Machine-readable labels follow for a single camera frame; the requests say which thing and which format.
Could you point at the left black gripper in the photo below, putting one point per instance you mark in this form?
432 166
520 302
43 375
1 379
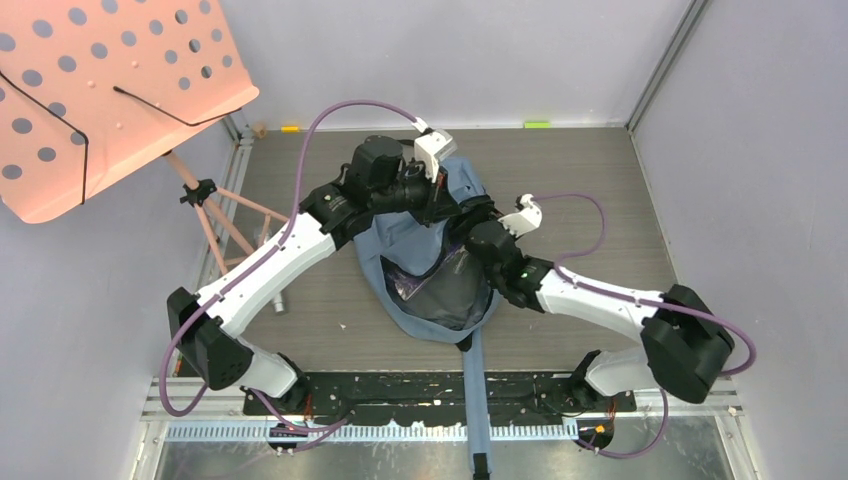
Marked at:
439 205

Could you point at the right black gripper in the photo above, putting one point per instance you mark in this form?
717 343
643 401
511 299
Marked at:
466 220

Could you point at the purple cover book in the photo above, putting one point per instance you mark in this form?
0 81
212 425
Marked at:
452 264

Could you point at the light blue backpack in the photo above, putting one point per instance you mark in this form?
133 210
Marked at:
434 290

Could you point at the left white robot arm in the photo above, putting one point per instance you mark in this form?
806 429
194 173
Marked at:
208 325

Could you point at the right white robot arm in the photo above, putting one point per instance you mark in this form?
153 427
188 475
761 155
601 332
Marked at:
681 347

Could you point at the silver metal cylinder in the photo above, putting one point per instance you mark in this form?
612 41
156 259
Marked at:
278 304

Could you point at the pink perforated music stand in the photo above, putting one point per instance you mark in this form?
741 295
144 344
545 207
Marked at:
92 91

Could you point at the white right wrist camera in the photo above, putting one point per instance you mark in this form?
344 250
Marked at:
526 218

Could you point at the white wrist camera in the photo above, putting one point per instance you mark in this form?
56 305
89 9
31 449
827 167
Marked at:
526 218
431 149

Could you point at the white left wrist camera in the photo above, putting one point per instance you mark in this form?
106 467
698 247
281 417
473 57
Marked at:
431 149

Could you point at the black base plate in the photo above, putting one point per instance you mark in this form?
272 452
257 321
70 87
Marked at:
437 398

